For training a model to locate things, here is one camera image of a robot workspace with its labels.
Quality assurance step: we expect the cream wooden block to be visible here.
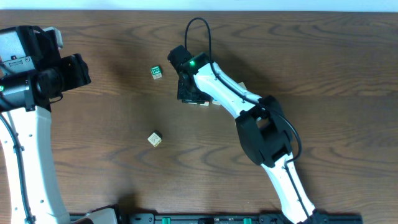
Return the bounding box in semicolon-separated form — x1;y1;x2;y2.
238;82;247;90

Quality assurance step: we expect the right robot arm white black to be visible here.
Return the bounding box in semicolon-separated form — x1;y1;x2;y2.
167;45;315;223

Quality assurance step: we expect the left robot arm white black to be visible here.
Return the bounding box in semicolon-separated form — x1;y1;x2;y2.
1;26;91;223

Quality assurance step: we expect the green letter block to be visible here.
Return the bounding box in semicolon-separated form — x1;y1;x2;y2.
150;65;162;80

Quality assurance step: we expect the cream block with K drawing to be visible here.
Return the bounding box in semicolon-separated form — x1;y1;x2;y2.
147;131;162;147

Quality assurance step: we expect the black mounting rail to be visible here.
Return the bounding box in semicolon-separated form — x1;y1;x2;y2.
70;205;364;224

